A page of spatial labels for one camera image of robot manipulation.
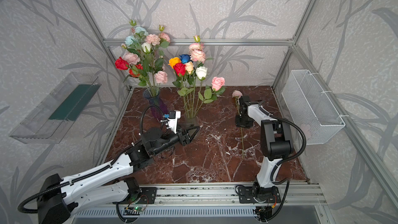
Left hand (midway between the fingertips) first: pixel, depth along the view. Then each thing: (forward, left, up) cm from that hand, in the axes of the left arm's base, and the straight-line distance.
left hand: (199, 123), depth 66 cm
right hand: (+17, -25, -26) cm, 40 cm away
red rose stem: (+25, +32, +6) cm, 42 cm away
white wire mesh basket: (+4, -46, +7) cm, 47 cm away
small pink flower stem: (+26, +21, +2) cm, 34 cm away
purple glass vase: (+23, +29, -23) cm, 44 cm away
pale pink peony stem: (+39, -25, -25) cm, 53 cm away
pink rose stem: (+11, -5, +6) cm, 13 cm away
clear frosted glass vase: (+11, +5, -14) cm, 19 cm away
